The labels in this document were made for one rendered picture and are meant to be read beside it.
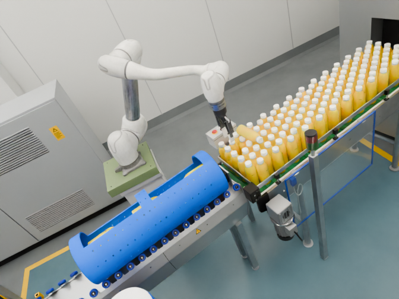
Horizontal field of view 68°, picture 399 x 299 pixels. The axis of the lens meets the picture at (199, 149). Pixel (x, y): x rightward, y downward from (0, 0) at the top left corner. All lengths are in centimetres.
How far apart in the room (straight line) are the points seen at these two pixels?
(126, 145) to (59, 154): 123
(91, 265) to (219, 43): 352
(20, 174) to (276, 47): 381
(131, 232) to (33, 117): 170
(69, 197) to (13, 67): 170
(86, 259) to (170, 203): 49
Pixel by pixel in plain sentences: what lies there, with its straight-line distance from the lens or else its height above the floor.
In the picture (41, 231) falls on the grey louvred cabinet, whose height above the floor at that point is 20.
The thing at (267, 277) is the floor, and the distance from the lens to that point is 256.
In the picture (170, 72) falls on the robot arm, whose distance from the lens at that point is 166.
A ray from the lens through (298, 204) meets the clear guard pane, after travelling 206.
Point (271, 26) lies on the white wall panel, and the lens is 479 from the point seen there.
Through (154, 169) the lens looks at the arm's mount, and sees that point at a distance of 206.
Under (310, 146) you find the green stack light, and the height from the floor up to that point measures 119.
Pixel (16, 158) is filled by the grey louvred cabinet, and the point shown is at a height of 110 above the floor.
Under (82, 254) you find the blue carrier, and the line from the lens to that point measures 165.
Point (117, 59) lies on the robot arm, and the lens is 171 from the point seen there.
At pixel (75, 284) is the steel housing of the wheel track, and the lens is 199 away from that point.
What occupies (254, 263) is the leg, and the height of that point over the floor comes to 11.
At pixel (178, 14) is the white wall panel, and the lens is 416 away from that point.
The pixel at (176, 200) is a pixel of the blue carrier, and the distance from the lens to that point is 160.
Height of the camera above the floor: 230
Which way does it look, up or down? 38 degrees down
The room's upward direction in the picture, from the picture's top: 23 degrees counter-clockwise
